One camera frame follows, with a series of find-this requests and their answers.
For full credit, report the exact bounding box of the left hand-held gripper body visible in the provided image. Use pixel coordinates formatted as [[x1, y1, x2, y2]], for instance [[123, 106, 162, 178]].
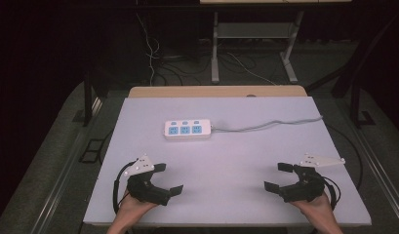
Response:
[[123, 154, 172, 207]]

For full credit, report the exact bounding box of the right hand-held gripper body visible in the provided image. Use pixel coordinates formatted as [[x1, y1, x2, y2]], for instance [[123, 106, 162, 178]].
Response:
[[279, 153, 346, 204]]

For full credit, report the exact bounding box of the person's right hand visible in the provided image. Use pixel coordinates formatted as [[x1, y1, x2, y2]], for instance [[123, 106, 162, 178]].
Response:
[[289, 192, 336, 225]]

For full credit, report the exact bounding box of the person's left hand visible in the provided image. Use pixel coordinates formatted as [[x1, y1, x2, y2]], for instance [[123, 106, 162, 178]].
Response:
[[116, 189, 159, 222]]

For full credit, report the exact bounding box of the white power strip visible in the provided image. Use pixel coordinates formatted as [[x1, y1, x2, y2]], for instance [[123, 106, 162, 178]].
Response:
[[163, 118, 213, 141]]

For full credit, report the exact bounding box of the black metal stand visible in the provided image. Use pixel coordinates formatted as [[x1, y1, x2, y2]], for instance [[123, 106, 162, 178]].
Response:
[[72, 69, 105, 128], [348, 77, 377, 129]]

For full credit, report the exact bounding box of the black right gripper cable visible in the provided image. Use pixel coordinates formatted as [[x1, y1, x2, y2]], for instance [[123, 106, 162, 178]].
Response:
[[321, 175, 341, 211]]

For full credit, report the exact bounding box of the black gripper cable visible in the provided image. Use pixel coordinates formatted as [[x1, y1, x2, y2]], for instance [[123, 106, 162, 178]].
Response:
[[321, 175, 341, 211], [112, 160, 137, 215]]

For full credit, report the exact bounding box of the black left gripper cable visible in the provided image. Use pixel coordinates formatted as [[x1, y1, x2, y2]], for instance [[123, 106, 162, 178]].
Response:
[[112, 160, 137, 215]]

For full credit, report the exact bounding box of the grey power strip cable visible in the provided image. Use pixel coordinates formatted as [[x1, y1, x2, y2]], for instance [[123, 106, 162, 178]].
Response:
[[211, 115, 324, 134]]

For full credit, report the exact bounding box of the long black floor cable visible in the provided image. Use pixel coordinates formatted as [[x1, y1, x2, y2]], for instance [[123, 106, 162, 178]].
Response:
[[327, 124, 365, 190]]

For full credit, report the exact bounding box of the black floor bracket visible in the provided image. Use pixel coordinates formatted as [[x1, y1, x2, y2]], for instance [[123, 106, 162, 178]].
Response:
[[78, 138, 106, 165]]

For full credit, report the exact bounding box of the metal floor rail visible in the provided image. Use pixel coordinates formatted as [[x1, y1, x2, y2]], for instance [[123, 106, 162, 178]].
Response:
[[337, 100, 399, 222], [30, 97, 103, 234]]

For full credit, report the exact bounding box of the thin white floor cable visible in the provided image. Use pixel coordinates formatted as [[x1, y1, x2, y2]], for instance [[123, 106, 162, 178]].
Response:
[[226, 52, 277, 87]]

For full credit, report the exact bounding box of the hanging white cable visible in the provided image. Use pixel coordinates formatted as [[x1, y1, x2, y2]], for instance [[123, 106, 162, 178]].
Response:
[[136, 13, 161, 87]]

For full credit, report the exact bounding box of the white metal table frame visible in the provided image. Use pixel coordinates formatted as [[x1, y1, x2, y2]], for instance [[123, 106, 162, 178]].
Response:
[[211, 11, 305, 85]]

